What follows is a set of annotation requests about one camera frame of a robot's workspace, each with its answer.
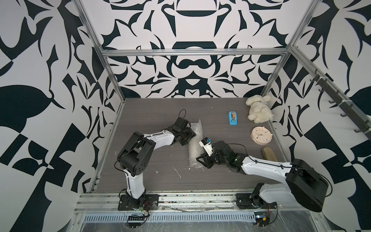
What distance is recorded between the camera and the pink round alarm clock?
957mm

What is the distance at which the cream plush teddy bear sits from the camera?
1.02 meters

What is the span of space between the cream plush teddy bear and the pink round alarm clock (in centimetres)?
7
